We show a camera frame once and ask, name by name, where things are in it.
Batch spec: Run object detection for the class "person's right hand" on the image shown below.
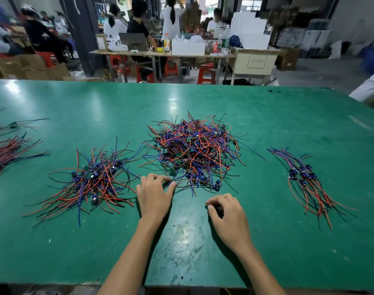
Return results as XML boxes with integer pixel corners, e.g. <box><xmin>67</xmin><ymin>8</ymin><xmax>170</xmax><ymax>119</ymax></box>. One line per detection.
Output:
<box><xmin>205</xmin><ymin>193</ymin><xmax>253</xmax><ymax>256</ymax></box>

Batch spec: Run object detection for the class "person's left hand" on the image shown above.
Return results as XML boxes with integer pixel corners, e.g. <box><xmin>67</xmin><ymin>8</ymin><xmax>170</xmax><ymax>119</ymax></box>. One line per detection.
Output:
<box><xmin>135</xmin><ymin>174</ymin><xmax>177</xmax><ymax>226</ymax></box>

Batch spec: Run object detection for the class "pile of wires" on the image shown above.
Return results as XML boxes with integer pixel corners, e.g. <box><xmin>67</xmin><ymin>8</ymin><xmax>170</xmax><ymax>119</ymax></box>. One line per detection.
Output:
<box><xmin>141</xmin><ymin>113</ymin><xmax>266</xmax><ymax>197</ymax></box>

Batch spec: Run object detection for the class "small bunch of set-aside wires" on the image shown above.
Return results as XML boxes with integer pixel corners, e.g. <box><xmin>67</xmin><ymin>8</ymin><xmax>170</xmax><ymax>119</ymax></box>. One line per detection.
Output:
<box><xmin>267</xmin><ymin>147</ymin><xmax>357</xmax><ymax>230</ymax></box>

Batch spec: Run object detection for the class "person's left forearm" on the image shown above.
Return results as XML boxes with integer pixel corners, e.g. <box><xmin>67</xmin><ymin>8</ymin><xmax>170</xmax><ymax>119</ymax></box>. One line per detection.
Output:
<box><xmin>98</xmin><ymin>219</ymin><xmax>166</xmax><ymax>295</ymax></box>

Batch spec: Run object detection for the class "red plastic stool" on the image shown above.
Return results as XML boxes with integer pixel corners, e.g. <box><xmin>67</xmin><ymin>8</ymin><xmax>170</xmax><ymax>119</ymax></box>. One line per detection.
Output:
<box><xmin>110</xmin><ymin>55</ymin><xmax>131</xmax><ymax>80</ymax></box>
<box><xmin>36</xmin><ymin>52</ymin><xmax>58</xmax><ymax>68</ymax></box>
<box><xmin>164</xmin><ymin>60</ymin><xmax>179</xmax><ymax>77</ymax></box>
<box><xmin>197</xmin><ymin>63</ymin><xmax>217</xmax><ymax>85</ymax></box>

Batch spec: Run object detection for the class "long wooden work table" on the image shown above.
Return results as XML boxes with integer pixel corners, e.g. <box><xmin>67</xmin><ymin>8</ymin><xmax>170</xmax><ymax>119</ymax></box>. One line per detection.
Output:
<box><xmin>90</xmin><ymin>49</ymin><xmax>283</xmax><ymax>84</ymax></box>

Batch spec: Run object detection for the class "row of white containers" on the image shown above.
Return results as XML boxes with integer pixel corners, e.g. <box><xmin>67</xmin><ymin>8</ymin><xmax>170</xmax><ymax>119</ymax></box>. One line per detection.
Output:
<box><xmin>171</xmin><ymin>35</ymin><xmax>207</xmax><ymax>57</ymax></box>

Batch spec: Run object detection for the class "grey laptop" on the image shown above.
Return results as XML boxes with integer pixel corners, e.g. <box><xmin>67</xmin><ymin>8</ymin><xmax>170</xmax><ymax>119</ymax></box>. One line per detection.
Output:
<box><xmin>119</xmin><ymin>32</ymin><xmax>150</xmax><ymax>52</ymax></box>

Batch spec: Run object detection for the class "cream cabinet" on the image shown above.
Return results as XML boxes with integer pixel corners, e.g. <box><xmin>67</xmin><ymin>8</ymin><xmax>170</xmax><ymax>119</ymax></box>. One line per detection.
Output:
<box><xmin>229</xmin><ymin>48</ymin><xmax>282</xmax><ymax>85</ymax></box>

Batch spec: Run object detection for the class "brown cardboard box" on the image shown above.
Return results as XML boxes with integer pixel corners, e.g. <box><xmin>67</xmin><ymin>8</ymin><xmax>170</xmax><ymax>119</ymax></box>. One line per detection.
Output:
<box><xmin>279</xmin><ymin>48</ymin><xmax>301</xmax><ymax>71</ymax></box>

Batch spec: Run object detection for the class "dark pillar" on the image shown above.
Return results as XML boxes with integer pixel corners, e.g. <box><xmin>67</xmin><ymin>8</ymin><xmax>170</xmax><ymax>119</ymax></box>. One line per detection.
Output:
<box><xmin>59</xmin><ymin>0</ymin><xmax>108</xmax><ymax>76</ymax></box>

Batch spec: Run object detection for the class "row of cardboard boxes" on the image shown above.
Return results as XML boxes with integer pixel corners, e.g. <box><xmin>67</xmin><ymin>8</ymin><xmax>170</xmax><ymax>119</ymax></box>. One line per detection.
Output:
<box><xmin>0</xmin><ymin>54</ymin><xmax>71</xmax><ymax>80</ymax></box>

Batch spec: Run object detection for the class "stack of white boxes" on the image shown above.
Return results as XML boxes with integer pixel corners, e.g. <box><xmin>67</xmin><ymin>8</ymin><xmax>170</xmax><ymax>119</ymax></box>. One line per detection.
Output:
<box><xmin>230</xmin><ymin>12</ymin><xmax>271</xmax><ymax>50</ymax></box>

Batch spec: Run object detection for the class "heap of blue bags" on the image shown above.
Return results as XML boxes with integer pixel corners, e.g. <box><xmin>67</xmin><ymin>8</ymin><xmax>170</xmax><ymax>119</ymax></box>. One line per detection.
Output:
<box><xmin>359</xmin><ymin>43</ymin><xmax>374</xmax><ymax>74</ymax></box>

